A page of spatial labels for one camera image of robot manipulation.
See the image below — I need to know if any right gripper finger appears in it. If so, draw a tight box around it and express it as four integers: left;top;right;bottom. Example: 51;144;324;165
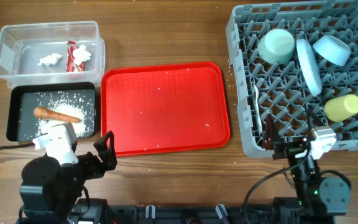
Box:
306;109;321;129
262;114;281;149

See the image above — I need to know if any yellow cup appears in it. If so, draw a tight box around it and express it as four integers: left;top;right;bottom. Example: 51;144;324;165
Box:
324;94;358;122

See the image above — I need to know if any light blue plate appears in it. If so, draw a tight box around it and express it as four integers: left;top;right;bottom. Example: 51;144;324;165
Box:
296;39;322;96

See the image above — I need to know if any white plastic spoon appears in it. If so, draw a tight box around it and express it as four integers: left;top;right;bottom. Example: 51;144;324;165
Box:
253;84;263;134

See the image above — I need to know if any light blue rice bowl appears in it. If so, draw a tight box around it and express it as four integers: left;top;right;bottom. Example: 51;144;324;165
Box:
313;35;351;66

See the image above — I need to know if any orange carrot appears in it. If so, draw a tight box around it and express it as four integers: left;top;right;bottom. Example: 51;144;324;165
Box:
34;107;81;123

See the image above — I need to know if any mint green bowl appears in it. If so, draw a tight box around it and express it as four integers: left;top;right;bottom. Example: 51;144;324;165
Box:
257;29;295;65

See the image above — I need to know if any red snack wrapper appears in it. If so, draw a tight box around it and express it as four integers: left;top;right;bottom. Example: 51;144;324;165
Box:
67;40;84;72

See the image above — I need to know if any white tissue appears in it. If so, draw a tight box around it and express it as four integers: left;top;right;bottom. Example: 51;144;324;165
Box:
73;45;91;65
38;54;62;66

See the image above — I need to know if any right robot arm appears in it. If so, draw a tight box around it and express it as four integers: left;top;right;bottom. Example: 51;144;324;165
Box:
262;110;352;223

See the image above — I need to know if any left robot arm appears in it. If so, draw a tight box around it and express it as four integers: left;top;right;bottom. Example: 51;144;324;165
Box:
16;131;118;223

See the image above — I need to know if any grey dishwasher rack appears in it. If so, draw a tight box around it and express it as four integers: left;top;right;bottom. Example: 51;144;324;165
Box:
226;1;358;158

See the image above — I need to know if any spilled white rice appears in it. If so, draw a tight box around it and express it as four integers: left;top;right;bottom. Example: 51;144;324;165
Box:
19;91;95;139

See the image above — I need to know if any red serving tray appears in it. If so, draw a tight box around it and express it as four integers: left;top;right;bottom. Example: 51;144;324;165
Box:
100;62;231;157

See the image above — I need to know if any black plastic tray bin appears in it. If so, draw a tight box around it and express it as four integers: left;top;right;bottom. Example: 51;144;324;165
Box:
6;82;98;142

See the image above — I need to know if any clear plastic bin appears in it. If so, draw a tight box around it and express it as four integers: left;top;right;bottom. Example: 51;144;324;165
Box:
0;21;106;88

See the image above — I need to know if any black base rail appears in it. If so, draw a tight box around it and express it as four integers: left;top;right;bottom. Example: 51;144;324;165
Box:
73;198;335;224

